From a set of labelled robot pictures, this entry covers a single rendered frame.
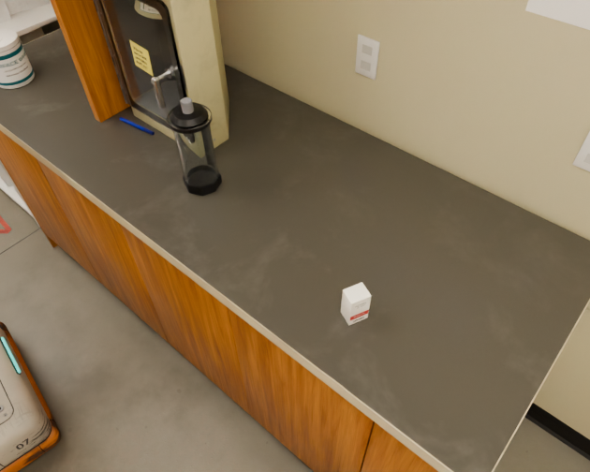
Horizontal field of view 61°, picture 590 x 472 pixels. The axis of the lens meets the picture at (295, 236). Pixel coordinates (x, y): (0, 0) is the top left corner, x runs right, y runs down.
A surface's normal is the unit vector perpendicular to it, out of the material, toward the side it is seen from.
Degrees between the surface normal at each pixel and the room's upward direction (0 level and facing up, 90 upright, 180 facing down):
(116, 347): 0
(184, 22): 90
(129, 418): 0
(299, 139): 0
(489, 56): 90
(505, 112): 90
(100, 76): 90
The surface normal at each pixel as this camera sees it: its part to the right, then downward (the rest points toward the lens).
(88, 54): 0.76, 0.48
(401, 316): -0.02, -0.65
